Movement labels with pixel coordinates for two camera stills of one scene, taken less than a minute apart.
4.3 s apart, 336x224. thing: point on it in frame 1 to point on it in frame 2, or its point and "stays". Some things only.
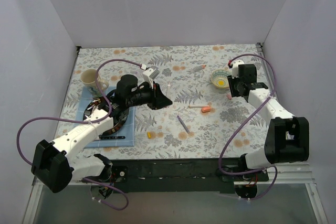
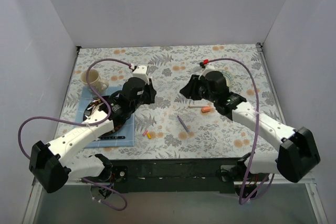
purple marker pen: [184, 125] stays
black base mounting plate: [186, 175] stays
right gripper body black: [232, 89] to [194, 89]
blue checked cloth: [85, 97] stays
